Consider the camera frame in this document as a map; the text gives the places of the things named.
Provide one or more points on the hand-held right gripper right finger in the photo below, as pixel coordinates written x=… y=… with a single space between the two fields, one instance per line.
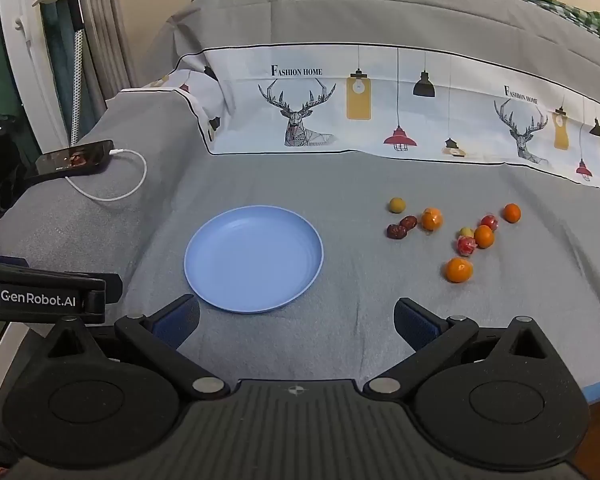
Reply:
x=416 y=324

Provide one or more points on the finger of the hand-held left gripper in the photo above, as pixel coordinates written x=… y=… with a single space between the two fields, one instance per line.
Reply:
x=113 y=290

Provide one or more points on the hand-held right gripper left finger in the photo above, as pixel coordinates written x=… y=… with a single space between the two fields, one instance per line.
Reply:
x=176 y=319

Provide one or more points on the small orange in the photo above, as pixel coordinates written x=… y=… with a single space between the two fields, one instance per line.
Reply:
x=459 y=270
x=432 y=219
x=512 y=213
x=484 y=237

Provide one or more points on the red round fruit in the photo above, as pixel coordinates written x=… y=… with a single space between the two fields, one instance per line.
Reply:
x=466 y=246
x=489 y=222

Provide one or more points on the red dried date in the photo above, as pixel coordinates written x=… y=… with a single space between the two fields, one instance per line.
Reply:
x=396 y=231
x=409 y=221

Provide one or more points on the blue plastic plate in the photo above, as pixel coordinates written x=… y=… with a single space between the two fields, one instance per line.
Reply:
x=252 y=260

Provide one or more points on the small yellow-green fruit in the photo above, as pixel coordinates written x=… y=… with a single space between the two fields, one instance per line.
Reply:
x=466 y=232

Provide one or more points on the yellow-green jujube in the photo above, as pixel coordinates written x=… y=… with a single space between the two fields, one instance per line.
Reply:
x=397 y=205

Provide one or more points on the black smartphone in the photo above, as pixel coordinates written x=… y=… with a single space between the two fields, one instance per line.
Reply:
x=77 y=157

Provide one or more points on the grey bed sheet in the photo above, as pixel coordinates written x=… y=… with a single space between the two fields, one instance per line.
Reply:
x=305 y=185

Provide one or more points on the black and white pole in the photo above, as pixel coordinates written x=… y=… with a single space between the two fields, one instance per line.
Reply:
x=76 y=60

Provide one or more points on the grey pleated curtain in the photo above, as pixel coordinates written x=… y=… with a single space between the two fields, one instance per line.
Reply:
x=105 y=35

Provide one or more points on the grey printed blanket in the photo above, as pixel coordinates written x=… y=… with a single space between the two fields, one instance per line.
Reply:
x=330 y=60

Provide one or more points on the white window frame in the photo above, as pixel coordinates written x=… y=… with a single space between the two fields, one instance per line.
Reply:
x=32 y=60

